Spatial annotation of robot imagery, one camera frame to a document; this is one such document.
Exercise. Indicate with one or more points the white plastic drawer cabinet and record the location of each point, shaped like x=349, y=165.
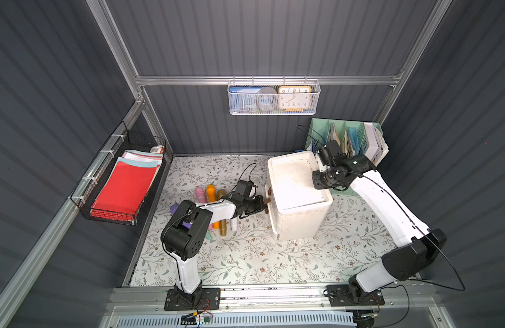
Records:
x=297, y=209

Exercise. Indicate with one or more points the white vented cable duct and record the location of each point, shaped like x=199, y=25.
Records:
x=327, y=318

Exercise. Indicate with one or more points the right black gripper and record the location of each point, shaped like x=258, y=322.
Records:
x=322, y=179

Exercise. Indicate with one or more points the blue box in basket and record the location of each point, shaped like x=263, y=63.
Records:
x=243, y=100

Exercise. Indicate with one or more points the orange toy microphone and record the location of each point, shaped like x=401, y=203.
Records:
x=211, y=193

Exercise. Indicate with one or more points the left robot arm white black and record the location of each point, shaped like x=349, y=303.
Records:
x=184, y=234

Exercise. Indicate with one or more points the black wire side basket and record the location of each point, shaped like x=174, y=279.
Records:
x=128, y=144

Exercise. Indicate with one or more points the white wire wall basket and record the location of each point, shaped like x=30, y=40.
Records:
x=276, y=83

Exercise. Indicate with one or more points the pink toy microphone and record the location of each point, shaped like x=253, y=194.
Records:
x=200, y=194

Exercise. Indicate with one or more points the grey tape roll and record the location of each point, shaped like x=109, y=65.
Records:
x=267, y=99

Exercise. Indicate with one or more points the yellow alarm clock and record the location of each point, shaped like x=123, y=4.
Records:
x=294, y=98

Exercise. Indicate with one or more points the purple toy microphone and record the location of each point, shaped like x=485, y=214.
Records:
x=173, y=209

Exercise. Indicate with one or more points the mint green file organizer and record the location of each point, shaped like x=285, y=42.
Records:
x=348, y=134

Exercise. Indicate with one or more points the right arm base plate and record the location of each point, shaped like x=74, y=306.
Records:
x=343, y=295

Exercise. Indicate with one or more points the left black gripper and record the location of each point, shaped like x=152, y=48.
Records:
x=256, y=205

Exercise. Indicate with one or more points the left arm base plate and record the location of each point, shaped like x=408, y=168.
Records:
x=201, y=299

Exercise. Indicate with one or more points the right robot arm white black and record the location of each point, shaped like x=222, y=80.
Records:
x=417, y=245

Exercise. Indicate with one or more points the red paper folder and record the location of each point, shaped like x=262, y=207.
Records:
x=126, y=187

